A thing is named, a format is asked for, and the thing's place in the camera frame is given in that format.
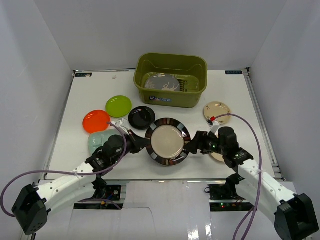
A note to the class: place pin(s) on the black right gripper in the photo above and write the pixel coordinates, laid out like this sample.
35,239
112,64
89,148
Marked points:
199,142

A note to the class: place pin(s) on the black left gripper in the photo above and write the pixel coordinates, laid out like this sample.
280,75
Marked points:
133,143

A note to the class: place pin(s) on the black rimmed cream plate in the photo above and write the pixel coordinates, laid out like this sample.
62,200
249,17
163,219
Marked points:
167,138

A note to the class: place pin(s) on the grey deer pattern plate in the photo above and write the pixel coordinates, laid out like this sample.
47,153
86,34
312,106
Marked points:
163,82

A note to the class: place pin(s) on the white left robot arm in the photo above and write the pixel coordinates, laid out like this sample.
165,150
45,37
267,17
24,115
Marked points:
34,205

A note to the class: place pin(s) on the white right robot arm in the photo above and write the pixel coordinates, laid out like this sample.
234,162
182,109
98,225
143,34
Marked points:
293,215

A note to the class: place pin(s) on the olive green plastic bin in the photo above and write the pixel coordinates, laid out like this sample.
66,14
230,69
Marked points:
190,71

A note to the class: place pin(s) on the small black plate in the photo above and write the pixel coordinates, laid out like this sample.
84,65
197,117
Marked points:
141,117

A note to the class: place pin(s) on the cream plate with black mark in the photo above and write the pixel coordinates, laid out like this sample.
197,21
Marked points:
217,157

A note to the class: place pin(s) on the cream floral plate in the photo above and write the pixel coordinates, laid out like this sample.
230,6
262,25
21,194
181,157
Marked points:
214,109

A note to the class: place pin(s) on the lime green plate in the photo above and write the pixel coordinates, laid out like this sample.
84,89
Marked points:
118,106

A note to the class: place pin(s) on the pale green rectangular dish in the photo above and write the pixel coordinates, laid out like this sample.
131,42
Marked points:
98,139

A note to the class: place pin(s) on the orange plate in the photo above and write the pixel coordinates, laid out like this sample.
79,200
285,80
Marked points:
96,121

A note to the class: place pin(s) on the right corner label sticker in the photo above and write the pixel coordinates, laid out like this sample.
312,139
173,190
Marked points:
233,72

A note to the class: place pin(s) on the corner label sticker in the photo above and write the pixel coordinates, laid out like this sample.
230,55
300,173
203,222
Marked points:
233,72
83,74

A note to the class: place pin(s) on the left corner label sticker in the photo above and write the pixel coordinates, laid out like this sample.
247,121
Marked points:
83,74

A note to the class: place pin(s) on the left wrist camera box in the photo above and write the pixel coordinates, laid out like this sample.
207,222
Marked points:
121,123

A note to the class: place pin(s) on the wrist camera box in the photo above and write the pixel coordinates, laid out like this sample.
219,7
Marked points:
121,123
213,124

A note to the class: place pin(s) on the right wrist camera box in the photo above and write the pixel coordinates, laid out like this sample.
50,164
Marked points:
213,124

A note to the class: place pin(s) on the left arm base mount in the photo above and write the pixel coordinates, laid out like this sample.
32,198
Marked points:
108,192

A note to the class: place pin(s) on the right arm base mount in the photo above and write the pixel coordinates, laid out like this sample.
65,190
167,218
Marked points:
223,199

